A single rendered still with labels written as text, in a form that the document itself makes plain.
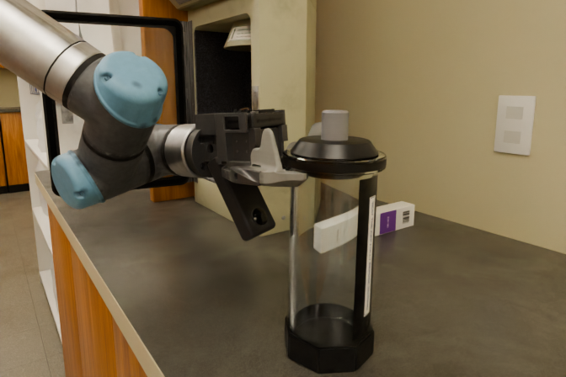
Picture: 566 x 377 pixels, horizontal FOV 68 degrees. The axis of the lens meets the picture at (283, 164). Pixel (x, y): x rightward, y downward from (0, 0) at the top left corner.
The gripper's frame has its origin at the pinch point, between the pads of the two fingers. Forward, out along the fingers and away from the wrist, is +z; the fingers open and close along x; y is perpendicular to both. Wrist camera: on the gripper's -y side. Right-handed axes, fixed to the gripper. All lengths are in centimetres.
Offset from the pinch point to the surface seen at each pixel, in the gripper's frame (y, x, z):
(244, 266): -18.4, 9.3, -23.9
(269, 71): 14.1, 23.4, -28.2
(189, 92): 12, 29, -60
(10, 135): -8, 131, -521
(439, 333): -20.8, 10.6, 7.8
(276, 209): -13.0, 24.8, -29.8
